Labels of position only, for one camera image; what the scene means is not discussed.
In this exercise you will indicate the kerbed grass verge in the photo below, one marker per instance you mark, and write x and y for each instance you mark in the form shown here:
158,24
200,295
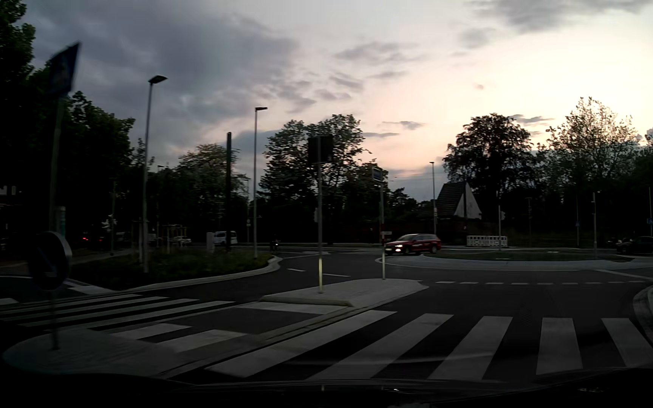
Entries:
185,265

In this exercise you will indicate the car's own bonnet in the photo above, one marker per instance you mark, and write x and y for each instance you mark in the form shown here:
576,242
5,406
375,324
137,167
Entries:
326,394

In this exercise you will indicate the grass roundabout island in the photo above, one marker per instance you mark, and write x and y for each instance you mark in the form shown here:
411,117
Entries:
525,256

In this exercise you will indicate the tree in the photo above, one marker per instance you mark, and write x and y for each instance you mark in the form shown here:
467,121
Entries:
309,170

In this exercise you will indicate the red and white barrier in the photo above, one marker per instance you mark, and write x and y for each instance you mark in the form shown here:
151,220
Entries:
486,241

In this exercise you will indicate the dark pole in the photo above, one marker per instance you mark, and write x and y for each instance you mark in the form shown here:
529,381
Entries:
228,192

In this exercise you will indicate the kerbed traffic island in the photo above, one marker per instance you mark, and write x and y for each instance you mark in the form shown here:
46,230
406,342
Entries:
349,292

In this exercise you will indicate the dark asphalt road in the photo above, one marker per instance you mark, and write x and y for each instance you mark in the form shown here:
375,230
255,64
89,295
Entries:
474,297

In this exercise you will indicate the building with pointed roof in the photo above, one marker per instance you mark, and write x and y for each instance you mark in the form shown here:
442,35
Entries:
458,201

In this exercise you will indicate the road sign on pole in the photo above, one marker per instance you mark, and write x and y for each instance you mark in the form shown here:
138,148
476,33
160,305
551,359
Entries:
54,170
319,192

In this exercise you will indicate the red car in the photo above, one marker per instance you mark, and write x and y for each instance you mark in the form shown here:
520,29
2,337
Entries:
413,243

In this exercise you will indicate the dark car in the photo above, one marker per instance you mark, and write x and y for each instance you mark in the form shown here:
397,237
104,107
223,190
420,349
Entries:
641,245

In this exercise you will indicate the white van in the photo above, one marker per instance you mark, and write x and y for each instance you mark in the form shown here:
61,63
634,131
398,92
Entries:
225,237

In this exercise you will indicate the road markings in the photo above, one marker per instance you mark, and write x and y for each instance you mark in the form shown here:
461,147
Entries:
477,347

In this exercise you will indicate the row of trees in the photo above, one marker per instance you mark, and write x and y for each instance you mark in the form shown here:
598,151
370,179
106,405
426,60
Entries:
9,158
587,170

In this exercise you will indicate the lamp post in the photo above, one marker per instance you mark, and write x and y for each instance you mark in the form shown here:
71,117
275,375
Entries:
146,170
255,181
433,198

